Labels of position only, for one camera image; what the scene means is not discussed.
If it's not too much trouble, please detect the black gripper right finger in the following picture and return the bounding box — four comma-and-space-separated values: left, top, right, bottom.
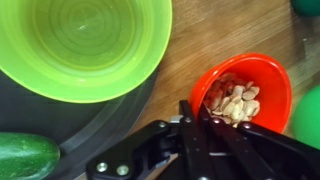
198, 103, 278, 180

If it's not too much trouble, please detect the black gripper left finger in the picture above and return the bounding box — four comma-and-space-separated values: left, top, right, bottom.
178, 99, 214, 180

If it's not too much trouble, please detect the pile of peanuts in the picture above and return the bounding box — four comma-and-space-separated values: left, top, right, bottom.
204, 73, 262, 128

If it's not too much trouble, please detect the orange plastic bowl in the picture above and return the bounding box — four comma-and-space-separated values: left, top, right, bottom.
188, 52, 293, 134

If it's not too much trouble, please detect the lime green plastic bowl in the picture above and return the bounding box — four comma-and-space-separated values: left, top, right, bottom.
0, 0, 173, 104

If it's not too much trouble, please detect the dark green plastic cup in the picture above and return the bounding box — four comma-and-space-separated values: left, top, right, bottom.
290, 0, 320, 17

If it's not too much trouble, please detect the dark grey round tray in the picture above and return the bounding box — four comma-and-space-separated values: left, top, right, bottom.
0, 68, 160, 180

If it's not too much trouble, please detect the green zucchini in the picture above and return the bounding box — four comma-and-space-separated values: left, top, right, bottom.
0, 132, 61, 180

